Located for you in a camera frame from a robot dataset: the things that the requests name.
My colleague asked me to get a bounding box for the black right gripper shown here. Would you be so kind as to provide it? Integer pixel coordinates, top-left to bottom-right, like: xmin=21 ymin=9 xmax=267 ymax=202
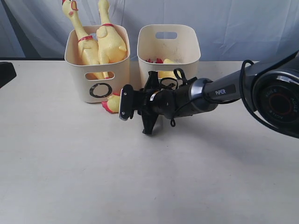
xmin=119 ymin=71 xmax=194 ymax=135

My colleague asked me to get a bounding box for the severed chicken head with tube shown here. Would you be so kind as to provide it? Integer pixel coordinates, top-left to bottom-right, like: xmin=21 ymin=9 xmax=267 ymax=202
xmin=101 ymin=93 xmax=121 ymax=114

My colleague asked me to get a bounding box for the headless yellow chicken body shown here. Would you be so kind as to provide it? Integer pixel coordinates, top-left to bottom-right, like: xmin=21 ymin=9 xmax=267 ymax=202
xmin=146 ymin=58 xmax=177 ymax=79

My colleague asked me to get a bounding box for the yellow rubber chicken front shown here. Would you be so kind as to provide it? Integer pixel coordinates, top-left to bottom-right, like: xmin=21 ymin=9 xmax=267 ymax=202
xmin=96 ymin=0 xmax=128 ymax=80

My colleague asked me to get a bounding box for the yellow rubber chicken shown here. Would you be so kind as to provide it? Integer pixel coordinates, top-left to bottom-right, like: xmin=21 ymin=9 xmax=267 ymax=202
xmin=62 ymin=0 xmax=105 ymax=80
xmin=96 ymin=0 xmax=128 ymax=80

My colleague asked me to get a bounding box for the yellow rubber chicken top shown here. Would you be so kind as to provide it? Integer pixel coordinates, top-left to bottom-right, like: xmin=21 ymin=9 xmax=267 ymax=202
xmin=62 ymin=0 xmax=105 ymax=80

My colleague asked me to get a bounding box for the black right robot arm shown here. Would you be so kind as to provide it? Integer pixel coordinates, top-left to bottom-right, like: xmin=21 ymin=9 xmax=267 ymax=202
xmin=118 ymin=52 xmax=299 ymax=138

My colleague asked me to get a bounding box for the cream bin marked O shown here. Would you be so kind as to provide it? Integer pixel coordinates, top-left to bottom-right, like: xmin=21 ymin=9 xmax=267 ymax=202
xmin=64 ymin=25 xmax=130 ymax=103

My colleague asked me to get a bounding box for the cream bin marked X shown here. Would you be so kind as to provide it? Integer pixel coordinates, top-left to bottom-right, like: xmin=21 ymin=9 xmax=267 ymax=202
xmin=137 ymin=24 xmax=201 ymax=86

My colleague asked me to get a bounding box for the black object at table edge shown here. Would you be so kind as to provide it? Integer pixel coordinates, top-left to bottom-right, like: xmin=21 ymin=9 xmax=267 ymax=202
xmin=0 ymin=62 xmax=17 ymax=88

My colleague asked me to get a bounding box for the blue-grey backdrop curtain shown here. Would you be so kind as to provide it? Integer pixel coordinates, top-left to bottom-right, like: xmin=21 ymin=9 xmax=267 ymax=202
xmin=0 ymin=0 xmax=299 ymax=61

